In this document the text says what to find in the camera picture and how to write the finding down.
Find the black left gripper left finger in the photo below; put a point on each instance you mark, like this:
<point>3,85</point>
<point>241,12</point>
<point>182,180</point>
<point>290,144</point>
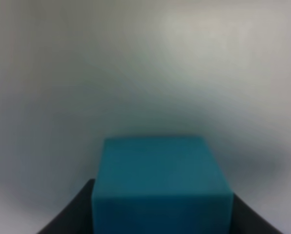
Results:
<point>76,217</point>

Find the blue cube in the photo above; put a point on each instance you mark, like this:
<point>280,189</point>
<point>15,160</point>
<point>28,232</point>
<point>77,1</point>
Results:
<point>160,185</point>

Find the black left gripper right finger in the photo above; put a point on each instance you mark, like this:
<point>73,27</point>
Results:
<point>245,220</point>

